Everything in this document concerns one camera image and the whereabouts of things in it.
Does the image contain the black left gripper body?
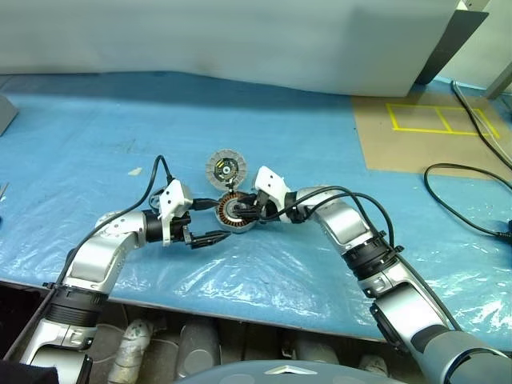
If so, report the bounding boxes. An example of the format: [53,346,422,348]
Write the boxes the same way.
[168,211,194,248]

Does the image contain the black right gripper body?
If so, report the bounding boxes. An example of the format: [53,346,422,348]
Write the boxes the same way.
[254,191,281,221]

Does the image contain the silver motor housing copper windings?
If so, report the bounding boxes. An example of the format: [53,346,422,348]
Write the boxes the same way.
[214,190,260,234]

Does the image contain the grey round motor lid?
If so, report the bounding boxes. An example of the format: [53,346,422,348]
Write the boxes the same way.
[205,147,248,189]

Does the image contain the blue plastic table sheet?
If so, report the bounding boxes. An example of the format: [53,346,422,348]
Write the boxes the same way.
[0,71,512,353]

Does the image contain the grey rounded cylinder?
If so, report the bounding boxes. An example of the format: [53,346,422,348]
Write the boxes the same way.
[178,318,222,379]

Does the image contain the white wrapped cylinder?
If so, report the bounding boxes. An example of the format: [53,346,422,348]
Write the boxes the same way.
[107,318,155,384]

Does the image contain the brown cardboard mat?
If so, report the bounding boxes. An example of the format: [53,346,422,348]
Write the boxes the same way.
[350,79,512,181]

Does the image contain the grey robot torso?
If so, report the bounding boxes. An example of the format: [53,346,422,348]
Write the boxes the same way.
[182,358,401,384]

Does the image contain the large white board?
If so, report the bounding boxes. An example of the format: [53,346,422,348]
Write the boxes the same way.
[0,0,467,98]

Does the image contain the black cloth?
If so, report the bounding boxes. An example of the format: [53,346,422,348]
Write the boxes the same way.
[0,359,59,384]

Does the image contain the grey metal block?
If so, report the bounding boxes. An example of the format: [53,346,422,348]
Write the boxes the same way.
[0,94,19,137]

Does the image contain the dark grey panel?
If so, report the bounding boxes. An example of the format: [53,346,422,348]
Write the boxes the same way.
[415,10,490,85]

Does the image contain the grey metal leg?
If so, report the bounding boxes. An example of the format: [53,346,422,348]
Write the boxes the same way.
[485,62,512,100]

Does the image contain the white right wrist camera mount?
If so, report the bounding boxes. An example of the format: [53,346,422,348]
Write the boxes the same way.
[251,166,300,224]

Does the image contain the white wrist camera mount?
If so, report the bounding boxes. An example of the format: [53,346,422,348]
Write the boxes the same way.
[251,166,300,224]
[157,179,195,246]

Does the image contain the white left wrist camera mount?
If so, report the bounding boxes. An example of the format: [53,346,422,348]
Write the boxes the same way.
[157,179,195,246]

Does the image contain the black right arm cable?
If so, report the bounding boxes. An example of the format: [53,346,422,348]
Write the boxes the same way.
[259,186,461,331]

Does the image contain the straight black cable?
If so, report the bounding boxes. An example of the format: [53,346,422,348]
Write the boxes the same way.
[451,81,512,166]

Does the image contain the grey cable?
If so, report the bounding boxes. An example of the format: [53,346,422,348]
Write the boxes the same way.
[452,79,502,139]

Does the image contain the looped black power cable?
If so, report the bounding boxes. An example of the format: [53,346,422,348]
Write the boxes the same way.
[423,162,512,241]

